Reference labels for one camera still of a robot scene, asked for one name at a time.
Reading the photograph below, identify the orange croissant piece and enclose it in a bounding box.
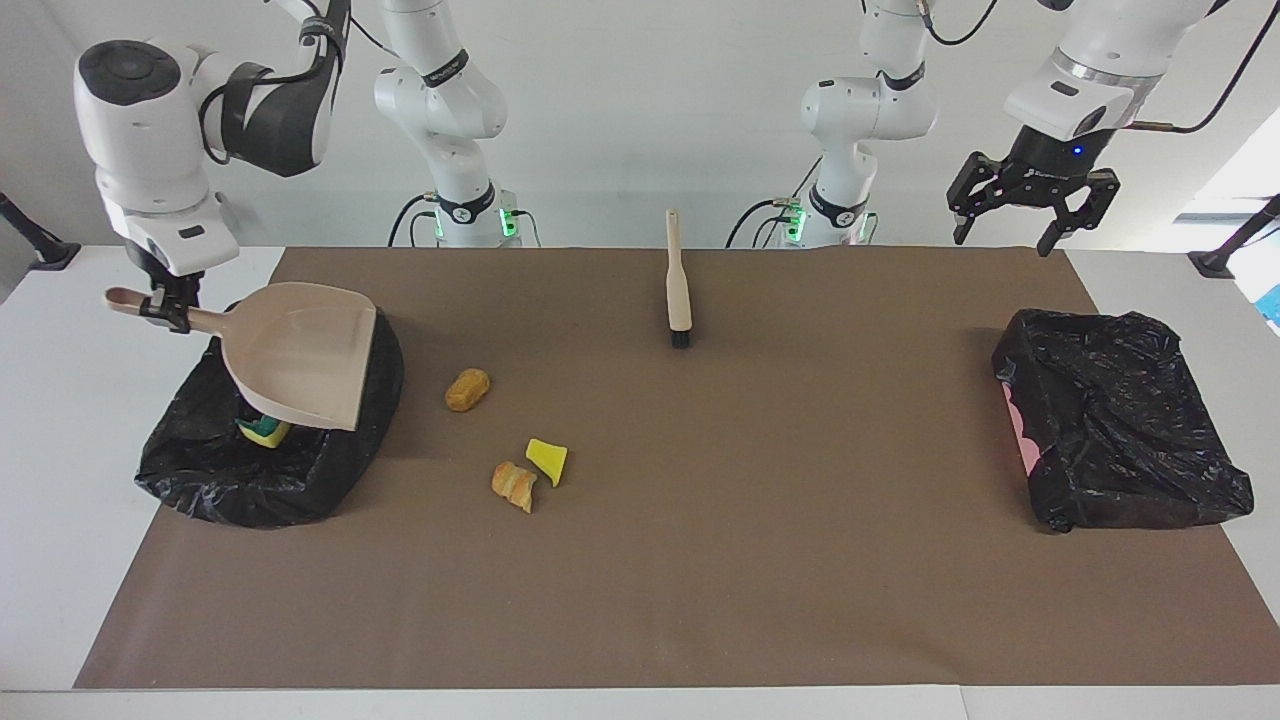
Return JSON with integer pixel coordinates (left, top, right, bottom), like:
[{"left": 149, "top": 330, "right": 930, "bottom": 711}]
[{"left": 491, "top": 461, "right": 539, "bottom": 515}]

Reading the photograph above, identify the plain yellow sponge piece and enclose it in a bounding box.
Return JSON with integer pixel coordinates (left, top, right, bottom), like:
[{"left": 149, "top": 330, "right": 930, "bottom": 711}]
[{"left": 526, "top": 438, "right": 569, "bottom": 488}]

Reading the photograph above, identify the beige plastic dustpan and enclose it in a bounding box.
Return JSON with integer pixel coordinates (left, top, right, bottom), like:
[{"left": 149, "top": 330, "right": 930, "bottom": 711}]
[{"left": 105, "top": 282, "right": 379, "bottom": 433}]

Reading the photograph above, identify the pink plastic bin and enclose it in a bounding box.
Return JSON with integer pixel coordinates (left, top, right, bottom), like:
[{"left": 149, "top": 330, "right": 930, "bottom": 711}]
[{"left": 1003, "top": 385, "right": 1041, "bottom": 476}]

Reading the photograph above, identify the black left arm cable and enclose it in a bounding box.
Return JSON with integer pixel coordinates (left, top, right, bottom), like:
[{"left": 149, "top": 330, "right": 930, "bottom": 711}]
[{"left": 920, "top": 0, "right": 1266, "bottom": 134}]

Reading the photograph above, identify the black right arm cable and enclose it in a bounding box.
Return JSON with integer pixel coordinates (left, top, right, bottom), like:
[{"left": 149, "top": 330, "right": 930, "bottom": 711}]
[{"left": 198, "top": 0, "right": 401, "bottom": 166}]

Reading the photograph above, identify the black trash bag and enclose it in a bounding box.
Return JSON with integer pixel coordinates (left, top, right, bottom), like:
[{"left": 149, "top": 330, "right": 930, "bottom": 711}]
[
  {"left": 991, "top": 308, "right": 1255, "bottom": 534},
  {"left": 134, "top": 293, "right": 406, "bottom": 529}
]

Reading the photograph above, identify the brown croquette bread piece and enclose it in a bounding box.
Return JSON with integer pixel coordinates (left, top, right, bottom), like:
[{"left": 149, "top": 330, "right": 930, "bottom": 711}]
[{"left": 445, "top": 368, "right": 492, "bottom": 413}]

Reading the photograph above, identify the brown paper table mat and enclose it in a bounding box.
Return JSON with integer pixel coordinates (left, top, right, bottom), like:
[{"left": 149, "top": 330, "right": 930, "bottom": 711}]
[{"left": 73, "top": 247, "right": 1280, "bottom": 691}]

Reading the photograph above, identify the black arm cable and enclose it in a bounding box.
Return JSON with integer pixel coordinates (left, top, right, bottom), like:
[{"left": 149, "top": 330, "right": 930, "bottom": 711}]
[
  {"left": 198, "top": 0, "right": 401, "bottom": 166},
  {"left": 920, "top": 0, "right": 1266, "bottom": 134}
]

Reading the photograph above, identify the beige hand brush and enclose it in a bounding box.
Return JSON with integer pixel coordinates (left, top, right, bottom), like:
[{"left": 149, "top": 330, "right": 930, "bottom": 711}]
[{"left": 665, "top": 209, "right": 694, "bottom": 349}]

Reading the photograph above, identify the green yellow sponge piece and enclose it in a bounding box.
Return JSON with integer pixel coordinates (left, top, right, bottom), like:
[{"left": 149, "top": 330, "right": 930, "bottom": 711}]
[{"left": 236, "top": 412, "right": 293, "bottom": 449}]

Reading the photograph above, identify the black stand foot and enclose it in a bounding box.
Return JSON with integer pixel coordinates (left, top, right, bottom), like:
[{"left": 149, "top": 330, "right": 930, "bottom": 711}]
[
  {"left": 1188, "top": 194, "right": 1280, "bottom": 279},
  {"left": 0, "top": 190, "right": 82, "bottom": 272}
]

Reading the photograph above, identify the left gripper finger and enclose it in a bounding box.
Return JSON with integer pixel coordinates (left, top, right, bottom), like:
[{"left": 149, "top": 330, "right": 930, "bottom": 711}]
[
  {"left": 947, "top": 150, "right": 1006, "bottom": 244},
  {"left": 1038, "top": 170, "right": 1121, "bottom": 258}
]

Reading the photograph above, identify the black base cable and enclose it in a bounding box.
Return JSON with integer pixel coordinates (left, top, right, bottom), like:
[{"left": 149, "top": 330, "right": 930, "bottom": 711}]
[
  {"left": 727, "top": 198, "right": 801, "bottom": 248},
  {"left": 388, "top": 195, "right": 441, "bottom": 248}
]

